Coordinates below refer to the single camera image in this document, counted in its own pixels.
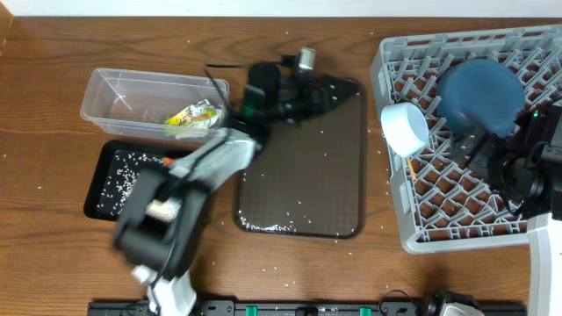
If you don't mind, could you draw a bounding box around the blue plate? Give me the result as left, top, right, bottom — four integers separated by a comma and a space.
436, 59, 525, 138

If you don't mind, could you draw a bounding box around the light blue rice bowl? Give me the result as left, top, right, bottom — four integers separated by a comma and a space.
381, 102, 429, 157

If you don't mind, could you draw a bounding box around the yellow green foil wrapper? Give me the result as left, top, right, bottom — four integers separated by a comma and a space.
164, 99, 221, 128

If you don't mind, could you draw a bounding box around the white cooked rice pile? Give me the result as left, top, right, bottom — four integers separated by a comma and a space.
95, 150, 175, 220

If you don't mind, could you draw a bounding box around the white napkin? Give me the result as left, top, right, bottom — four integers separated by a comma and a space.
172, 118, 217, 140

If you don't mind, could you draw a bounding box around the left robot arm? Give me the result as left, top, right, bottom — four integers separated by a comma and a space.
112, 61, 359, 315

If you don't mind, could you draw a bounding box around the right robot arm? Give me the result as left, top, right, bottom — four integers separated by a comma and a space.
451, 102, 561, 315

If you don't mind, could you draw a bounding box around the grey dishwasher rack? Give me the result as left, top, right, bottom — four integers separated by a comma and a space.
370, 25, 561, 255

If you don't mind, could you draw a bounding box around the dark brown serving tray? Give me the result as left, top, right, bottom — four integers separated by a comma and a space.
234, 83, 368, 240

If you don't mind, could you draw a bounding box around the clear plastic bin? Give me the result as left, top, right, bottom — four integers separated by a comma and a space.
81, 68, 229, 142

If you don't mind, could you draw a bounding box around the black plastic bin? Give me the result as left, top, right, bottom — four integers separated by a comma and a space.
83, 140, 192, 221

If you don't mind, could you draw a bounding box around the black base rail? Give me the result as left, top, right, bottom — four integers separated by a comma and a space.
86, 290, 529, 316

